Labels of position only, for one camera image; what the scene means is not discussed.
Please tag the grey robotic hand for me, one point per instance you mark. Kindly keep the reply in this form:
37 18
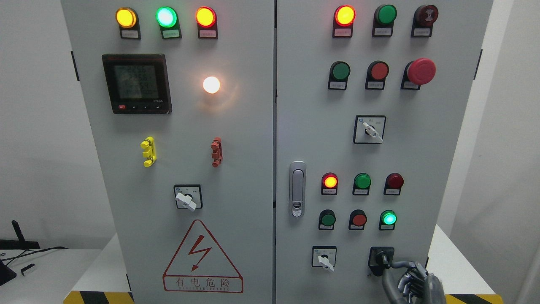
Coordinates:
415 283

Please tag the black rotary knob switch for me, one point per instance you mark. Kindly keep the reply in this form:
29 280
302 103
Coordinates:
381 258

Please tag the green indicator lower right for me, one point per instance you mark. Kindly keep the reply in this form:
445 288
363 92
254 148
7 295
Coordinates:
387 220

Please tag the red push button lower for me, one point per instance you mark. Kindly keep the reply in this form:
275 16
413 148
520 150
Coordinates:
357 220

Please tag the red push button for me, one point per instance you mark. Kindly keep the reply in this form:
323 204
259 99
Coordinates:
376 75
357 220

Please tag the red indicator middle right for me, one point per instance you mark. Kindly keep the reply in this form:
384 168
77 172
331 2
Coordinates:
393 184

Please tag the green push button lower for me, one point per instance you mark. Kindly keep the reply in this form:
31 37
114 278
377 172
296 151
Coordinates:
327 220

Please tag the green push button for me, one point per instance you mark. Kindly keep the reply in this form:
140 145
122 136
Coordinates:
327 220
338 75

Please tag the green indicator middle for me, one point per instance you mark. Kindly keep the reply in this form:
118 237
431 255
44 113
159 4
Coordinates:
361 184

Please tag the red lit indicator middle left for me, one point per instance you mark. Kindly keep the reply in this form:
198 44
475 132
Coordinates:
329 184

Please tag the grey cabinet right door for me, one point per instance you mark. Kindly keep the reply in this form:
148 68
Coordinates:
316 125

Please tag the grey cabinet door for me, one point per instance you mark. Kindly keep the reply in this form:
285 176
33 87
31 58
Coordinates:
316 125
237 195

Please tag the red emergency stop button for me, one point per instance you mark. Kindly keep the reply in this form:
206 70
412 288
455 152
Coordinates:
418 72

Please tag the red push button upper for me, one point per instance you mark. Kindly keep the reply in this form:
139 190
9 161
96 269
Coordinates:
376 75

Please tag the red high voltage warning sticker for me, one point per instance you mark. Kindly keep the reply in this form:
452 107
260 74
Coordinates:
201 265

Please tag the green push button upper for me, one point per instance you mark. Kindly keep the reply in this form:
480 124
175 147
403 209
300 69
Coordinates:
338 75

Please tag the red terminal connector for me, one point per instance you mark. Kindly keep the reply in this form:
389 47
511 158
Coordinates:
216 153

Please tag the green indicator top right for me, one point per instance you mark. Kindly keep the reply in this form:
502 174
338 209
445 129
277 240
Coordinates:
383 20

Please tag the dark red buzzer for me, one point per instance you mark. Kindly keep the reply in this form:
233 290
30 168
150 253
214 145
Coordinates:
423 20

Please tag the red lit indicator top right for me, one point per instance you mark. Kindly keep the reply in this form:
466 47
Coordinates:
343 21

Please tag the white glowing lamp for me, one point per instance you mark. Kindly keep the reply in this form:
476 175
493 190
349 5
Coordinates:
211 84

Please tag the yellow terminal connector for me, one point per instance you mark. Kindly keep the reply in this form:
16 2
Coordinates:
149 151

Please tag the grey cabinet left door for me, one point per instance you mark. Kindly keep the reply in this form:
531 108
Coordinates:
237 195

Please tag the white cabinet base platform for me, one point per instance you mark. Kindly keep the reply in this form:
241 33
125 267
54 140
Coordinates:
105 282

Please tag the red lit indicator light left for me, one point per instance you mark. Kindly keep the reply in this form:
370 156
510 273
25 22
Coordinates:
206 19

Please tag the black digital power meter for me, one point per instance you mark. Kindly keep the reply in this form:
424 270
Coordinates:
137 84

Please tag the green lit indicator light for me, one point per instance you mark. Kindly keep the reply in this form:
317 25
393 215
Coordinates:
168 22

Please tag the yellow indicator light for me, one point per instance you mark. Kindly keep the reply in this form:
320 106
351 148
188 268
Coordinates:
128 22

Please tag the small black white adapter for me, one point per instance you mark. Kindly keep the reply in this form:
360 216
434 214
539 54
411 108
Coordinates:
27 269

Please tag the black stand on desk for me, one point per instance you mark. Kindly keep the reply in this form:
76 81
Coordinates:
20 243

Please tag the black device at left edge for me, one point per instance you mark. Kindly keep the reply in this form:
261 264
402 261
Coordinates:
6 274

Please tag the lower white selector switch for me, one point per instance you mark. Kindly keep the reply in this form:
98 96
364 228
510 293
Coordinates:
324 257

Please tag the upper right selector switch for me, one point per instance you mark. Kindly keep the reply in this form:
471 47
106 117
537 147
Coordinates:
369 129

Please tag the silver door latch handle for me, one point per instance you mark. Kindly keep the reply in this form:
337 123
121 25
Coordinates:
297 188

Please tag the left door selector switch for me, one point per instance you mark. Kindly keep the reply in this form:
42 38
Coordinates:
188 196

